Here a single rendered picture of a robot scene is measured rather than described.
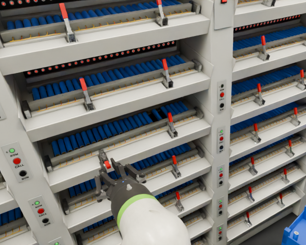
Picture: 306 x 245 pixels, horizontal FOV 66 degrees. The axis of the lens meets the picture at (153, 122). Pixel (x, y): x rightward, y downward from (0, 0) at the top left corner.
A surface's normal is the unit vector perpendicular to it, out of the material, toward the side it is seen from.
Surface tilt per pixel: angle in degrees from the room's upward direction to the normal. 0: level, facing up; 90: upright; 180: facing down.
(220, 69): 90
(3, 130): 90
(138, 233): 32
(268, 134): 19
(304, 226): 0
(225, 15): 90
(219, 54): 90
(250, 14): 109
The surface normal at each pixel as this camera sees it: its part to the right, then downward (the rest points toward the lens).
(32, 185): 0.43, 0.36
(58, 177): 0.02, -0.72
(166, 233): 0.28, -0.63
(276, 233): -0.12, -0.88
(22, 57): 0.44, 0.63
